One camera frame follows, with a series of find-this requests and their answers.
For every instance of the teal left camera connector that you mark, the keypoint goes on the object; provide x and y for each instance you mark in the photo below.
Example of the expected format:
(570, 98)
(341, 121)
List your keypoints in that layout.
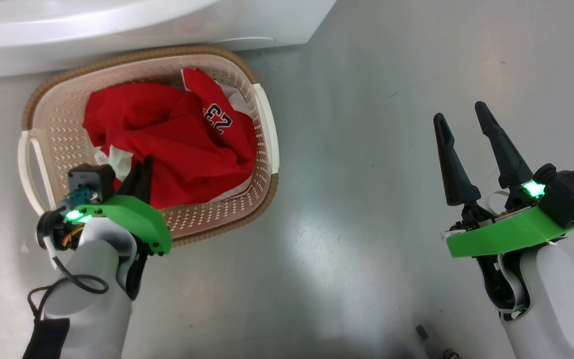
(77, 197)

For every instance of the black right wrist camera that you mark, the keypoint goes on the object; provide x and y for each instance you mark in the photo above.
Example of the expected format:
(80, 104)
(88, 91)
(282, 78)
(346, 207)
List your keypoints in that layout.
(573, 194)

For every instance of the cream perforated laundry basket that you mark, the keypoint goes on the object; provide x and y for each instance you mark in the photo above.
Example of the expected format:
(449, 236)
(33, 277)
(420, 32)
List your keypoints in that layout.
(58, 134)

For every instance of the red garment with white stripe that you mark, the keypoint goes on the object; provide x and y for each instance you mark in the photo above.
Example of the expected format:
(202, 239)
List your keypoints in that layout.
(167, 149)

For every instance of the white front-load washing machine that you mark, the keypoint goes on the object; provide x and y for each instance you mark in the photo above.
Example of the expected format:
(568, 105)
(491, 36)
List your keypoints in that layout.
(117, 30)

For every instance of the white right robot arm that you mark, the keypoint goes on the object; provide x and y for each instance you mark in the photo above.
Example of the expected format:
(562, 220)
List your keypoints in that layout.
(561, 309)

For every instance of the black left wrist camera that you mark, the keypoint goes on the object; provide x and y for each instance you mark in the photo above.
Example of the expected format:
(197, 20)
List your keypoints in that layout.
(92, 182)

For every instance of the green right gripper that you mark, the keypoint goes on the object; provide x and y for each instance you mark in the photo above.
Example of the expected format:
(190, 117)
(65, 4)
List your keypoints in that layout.
(506, 234)

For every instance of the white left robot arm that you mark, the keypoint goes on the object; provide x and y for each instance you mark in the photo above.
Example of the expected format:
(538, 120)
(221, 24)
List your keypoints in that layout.
(92, 299)

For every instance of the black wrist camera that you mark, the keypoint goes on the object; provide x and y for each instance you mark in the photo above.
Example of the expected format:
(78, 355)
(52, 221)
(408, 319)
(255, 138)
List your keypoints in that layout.
(92, 182)
(573, 194)

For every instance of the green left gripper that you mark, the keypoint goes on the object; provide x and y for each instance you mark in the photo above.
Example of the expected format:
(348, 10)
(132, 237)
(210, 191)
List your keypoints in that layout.
(137, 219)

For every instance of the small dark floor piece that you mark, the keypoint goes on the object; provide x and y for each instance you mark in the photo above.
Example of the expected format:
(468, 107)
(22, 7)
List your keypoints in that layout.
(422, 332)

